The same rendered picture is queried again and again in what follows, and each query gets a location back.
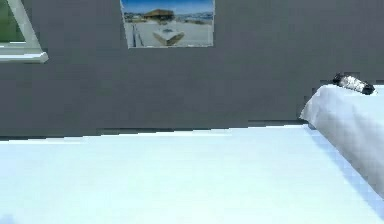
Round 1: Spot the beach scene wall picture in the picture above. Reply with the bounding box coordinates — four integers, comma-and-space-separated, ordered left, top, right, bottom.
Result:
119, 0, 216, 50

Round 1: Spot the black and white remote control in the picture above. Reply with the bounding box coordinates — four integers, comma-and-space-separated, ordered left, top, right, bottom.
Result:
331, 72, 376, 96

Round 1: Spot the white framed window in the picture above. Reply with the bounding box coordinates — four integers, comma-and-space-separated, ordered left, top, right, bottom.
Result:
0, 0, 50, 64

